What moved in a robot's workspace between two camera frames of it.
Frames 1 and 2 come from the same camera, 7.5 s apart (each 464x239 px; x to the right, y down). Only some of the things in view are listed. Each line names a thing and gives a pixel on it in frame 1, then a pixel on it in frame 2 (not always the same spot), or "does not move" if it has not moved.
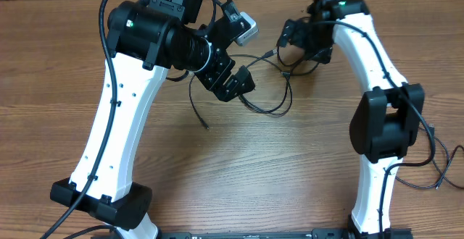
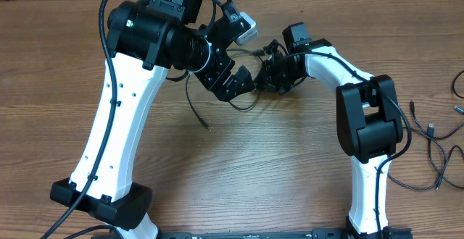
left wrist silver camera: (243, 28) does not move
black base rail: (390, 232) does not move
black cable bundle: (304, 66) to (255, 52)
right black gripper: (299, 30) to (267, 82)
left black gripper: (230, 89) does not move
